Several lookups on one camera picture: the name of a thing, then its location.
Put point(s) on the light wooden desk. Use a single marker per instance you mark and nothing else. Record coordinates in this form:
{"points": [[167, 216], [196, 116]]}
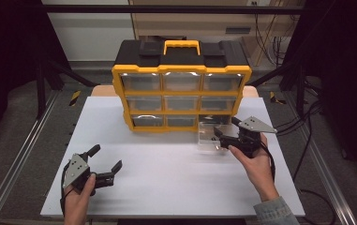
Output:
{"points": [[198, 26]]}

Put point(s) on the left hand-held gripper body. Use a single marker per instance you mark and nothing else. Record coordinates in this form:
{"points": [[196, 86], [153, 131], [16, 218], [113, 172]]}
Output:
{"points": [[78, 171]]}

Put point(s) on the aluminium floor rail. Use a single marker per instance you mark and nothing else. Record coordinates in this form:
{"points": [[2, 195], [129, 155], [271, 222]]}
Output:
{"points": [[20, 156], [323, 162]]}

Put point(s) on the clear plastic drawer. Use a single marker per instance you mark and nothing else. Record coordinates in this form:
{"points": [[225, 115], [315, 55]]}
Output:
{"points": [[209, 140]]}

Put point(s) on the black horizontal frame bar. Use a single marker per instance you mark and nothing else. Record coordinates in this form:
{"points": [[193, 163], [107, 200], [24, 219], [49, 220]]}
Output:
{"points": [[104, 9]]}

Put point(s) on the person's left hand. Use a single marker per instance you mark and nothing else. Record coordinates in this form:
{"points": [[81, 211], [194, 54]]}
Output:
{"points": [[78, 203]]}

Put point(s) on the person's right hand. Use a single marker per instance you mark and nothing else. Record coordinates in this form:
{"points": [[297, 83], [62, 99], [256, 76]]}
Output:
{"points": [[257, 172]]}

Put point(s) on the white cabinet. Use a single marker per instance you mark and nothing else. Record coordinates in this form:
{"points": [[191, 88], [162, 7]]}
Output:
{"points": [[88, 34]]}

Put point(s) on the yellow black drawer organizer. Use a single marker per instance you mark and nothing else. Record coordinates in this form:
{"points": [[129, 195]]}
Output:
{"points": [[182, 87]]}

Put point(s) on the black metal stand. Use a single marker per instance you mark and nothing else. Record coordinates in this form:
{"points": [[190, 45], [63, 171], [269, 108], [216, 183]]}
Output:
{"points": [[299, 90], [41, 90]]}

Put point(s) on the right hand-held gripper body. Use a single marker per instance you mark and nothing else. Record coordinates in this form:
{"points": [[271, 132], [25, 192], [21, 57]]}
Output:
{"points": [[251, 137]]}

